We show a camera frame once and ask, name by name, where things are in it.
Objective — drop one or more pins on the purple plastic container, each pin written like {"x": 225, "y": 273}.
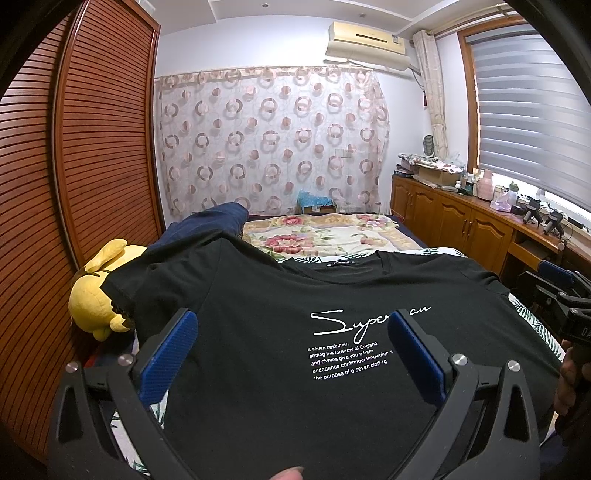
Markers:
{"x": 506, "y": 200}

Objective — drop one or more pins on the box with blue cloth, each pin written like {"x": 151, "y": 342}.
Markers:
{"x": 308, "y": 203}

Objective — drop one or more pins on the tied beige curtain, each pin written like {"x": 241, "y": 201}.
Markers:
{"x": 431, "y": 71}

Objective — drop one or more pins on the small round fan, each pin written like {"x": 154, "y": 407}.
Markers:
{"x": 429, "y": 148}

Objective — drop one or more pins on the wall air conditioner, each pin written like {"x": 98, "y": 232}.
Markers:
{"x": 367, "y": 45}

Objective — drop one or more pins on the black printed t-shirt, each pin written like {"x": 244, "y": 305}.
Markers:
{"x": 323, "y": 359}

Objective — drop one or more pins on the palm leaf bedsheet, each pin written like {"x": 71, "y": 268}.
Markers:
{"x": 531, "y": 318}

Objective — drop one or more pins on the grey zebra window blind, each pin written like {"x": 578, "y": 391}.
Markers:
{"x": 534, "y": 119}

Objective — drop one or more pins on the cardboard box on sideboard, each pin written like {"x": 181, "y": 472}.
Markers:
{"x": 436, "y": 176}

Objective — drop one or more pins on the circle patterned curtain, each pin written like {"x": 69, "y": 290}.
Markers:
{"x": 262, "y": 136}

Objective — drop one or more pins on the person's left hand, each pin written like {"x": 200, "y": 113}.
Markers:
{"x": 292, "y": 473}

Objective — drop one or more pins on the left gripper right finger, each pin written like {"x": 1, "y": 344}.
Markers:
{"x": 484, "y": 426}

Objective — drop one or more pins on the spare black gripper on sideboard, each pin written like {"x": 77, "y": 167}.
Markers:
{"x": 550, "y": 222}

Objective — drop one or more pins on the wooden sideboard cabinet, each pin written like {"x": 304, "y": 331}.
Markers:
{"x": 499, "y": 242}

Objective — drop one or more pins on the person's right hand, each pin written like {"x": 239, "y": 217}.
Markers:
{"x": 565, "y": 395}

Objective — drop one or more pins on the yellow plush toy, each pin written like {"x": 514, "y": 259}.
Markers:
{"x": 89, "y": 307}

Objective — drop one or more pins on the floral blanket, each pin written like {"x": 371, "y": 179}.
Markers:
{"x": 329, "y": 235}

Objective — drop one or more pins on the pink bottle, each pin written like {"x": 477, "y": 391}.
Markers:
{"x": 485, "y": 188}

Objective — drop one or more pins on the wooden louvered wardrobe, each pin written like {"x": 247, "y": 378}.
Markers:
{"x": 77, "y": 170}

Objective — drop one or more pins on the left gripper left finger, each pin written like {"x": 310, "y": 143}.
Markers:
{"x": 81, "y": 442}

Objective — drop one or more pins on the navy folded garment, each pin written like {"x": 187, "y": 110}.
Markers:
{"x": 229, "y": 217}

